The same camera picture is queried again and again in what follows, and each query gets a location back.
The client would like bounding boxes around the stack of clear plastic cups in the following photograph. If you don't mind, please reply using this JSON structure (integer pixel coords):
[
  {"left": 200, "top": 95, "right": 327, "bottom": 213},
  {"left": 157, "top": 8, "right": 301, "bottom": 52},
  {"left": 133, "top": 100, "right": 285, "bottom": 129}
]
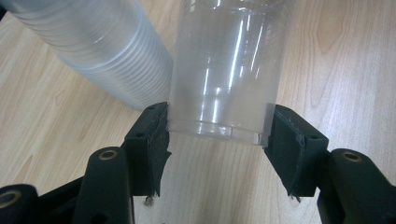
[{"left": 0, "top": 0, "right": 175, "bottom": 112}]

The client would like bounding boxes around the single clear plastic cup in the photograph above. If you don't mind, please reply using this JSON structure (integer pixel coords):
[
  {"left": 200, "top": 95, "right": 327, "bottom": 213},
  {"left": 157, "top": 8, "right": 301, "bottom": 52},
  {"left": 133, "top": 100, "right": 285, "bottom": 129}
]
[{"left": 166, "top": 0, "right": 291, "bottom": 147}]

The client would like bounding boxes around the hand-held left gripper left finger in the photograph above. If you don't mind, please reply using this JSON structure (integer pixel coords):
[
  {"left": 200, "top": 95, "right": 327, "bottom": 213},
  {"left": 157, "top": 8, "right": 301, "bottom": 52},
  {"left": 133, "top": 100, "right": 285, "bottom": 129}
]
[{"left": 120, "top": 101, "right": 173, "bottom": 198}]

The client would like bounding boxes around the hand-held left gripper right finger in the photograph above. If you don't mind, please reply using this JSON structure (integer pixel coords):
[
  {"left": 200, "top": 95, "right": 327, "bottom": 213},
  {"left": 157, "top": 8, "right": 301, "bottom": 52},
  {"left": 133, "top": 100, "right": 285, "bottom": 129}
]
[{"left": 263, "top": 104, "right": 331, "bottom": 201}]

